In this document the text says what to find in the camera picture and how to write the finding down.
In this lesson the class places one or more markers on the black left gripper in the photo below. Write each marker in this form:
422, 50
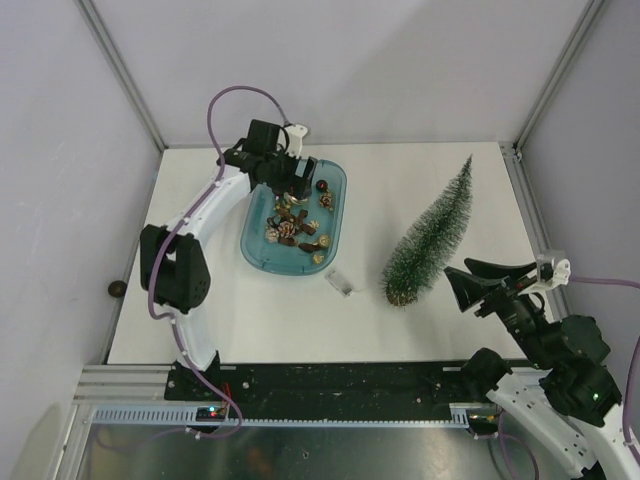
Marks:
294, 186

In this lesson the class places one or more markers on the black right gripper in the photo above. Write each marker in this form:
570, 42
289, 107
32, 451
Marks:
470, 288

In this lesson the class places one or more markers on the small green christmas tree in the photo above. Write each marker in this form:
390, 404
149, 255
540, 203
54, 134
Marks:
420, 257

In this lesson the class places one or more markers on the clear battery box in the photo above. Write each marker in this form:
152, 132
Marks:
340, 283

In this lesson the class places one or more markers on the dark brown bauble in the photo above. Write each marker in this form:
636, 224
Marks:
117, 289

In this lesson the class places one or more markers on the brown ribbon bow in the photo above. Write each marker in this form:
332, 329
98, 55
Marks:
299, 221

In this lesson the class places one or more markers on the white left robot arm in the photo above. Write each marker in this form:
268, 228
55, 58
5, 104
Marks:
173, 265

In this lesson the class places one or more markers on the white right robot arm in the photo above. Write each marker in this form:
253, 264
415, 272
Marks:
583, 418

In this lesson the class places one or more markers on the small dark red bauble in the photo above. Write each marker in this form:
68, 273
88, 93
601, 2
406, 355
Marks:
322, 186

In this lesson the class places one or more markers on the snowy pine cone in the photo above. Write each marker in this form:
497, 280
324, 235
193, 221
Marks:
326, 200
282, 233

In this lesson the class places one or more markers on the teal plastic tray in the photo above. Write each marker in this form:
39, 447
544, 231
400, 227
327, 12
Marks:
307, 257

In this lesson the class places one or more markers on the gold ribbed small bauble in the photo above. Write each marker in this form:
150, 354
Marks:
324, 241

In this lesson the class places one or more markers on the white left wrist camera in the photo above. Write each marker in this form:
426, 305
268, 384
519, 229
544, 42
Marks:
294, 135

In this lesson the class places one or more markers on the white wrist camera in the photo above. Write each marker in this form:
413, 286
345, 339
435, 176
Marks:
553, 269
294, 135

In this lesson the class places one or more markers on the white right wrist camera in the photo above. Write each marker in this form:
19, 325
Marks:
553, 269

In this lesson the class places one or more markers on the grey slotted cable duct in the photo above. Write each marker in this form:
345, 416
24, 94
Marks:
456, 415

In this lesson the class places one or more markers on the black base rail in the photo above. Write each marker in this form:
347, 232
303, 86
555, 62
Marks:
348, 388

